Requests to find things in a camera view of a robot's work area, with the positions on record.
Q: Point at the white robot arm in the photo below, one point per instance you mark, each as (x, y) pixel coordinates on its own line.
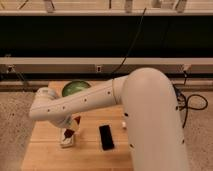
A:
(151, 113)

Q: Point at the white sponge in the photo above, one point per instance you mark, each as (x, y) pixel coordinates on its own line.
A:
(66, 142)

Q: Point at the white wall outlet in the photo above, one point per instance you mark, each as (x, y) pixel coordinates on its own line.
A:
(99, 69)

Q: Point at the wooden cutting board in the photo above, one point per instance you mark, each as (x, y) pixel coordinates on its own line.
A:
(45, 154)

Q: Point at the white plastic bottle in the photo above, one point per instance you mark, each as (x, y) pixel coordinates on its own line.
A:
(124, 125)

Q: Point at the green bowl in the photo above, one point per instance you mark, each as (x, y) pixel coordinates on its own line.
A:
(74, 87)

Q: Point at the black rectangular phone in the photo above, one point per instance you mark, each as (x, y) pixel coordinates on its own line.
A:
(106, 137)

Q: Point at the dark red pepper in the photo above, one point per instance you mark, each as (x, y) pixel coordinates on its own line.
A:
(68, 133)

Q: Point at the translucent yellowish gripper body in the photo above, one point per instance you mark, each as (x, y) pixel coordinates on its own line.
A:
(74, 123)

